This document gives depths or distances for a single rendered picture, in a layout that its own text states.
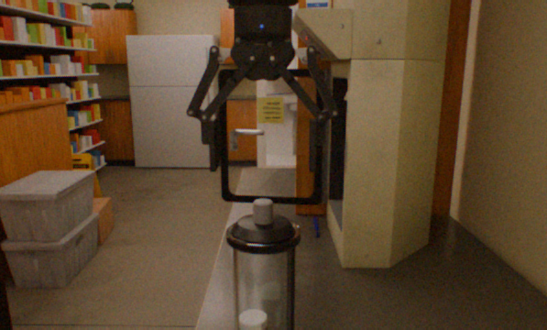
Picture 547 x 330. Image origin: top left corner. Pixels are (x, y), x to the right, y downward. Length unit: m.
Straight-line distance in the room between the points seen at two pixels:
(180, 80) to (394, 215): 5.11
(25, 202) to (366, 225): 2.34
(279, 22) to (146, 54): 5.51
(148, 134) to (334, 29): 5.31
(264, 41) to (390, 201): 0.54
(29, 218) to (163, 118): 3.35
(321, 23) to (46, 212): 2.34
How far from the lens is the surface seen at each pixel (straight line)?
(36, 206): 2.96
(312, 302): 0.89
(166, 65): 5.96
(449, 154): 1.41
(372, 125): 0.94
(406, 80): 0.96
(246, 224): 0.60
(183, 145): 6.01
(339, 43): 0.92
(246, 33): 0.55
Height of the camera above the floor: 1.40
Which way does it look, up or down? 14 degrees down
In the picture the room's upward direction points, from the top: straight up
